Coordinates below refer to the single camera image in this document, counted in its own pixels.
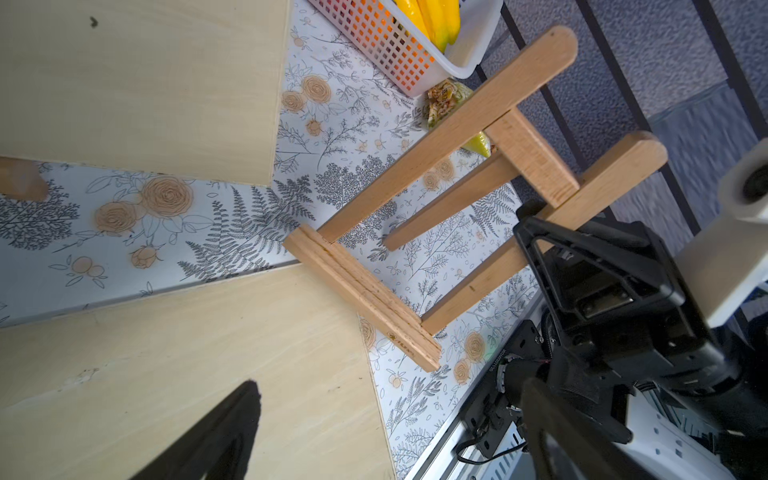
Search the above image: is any plywood board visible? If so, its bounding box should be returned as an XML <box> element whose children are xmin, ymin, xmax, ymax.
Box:
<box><xmin>1</xmin><ymin>266</ymin><xmax>395</xmax><ymax>479</ymax></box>
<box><xmin>1</xmin><ymin>1</ymin><xmax>293</xmax><ymax>186</ymax></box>

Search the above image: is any white plastic basket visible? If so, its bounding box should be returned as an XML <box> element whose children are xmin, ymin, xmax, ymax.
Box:
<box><xmin>311</xmin><ymin>0</ymin><xmax>502</xmax><ymax>97</ymax></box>

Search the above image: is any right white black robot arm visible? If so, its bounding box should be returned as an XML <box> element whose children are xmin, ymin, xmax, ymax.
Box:
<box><xmin>496</xmin><ymin>201</ymin><xmax>767</xmax><ymax>479</ymax></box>

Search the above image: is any yellow banana bunch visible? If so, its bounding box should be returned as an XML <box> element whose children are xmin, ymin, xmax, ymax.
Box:
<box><xmin>395</xmin><ymin>0</ymin><xmax>461</xmax><ymax>53</ymax></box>

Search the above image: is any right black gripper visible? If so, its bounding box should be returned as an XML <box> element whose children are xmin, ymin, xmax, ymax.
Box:
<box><xmin>514</xmin><ymin>200</ymin><xmax>738</xmax><ymax>406</ymax></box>

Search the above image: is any green snack bag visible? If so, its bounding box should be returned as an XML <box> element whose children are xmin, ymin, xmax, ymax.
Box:
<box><xmin>424</xmin><ymin>79</ymin><xmax>493</xmax><ymax>160</ymax></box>

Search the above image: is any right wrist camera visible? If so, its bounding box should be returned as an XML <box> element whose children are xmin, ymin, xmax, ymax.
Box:
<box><xmin>675</xmin><ymin>139</ymin><xmax>767</xmax><ymax>328</ymax></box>

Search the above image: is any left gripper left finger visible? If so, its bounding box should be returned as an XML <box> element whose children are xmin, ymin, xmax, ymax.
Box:
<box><xmin>134</xmin><ymin>380</ymin><xmax>261</xmax><ymax>479</ymax></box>

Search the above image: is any aluminium rail base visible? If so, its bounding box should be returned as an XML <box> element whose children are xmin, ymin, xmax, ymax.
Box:
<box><xmin>406</xmin><ymin>294</ymin><xmax>546</xmax><ymax>479</ymax></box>

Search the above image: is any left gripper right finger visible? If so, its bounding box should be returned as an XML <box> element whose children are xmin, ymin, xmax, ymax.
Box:
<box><xmin>522</xmin><ymin>379</ymin><xmax>653</xmax><ymax>479</ymax></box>

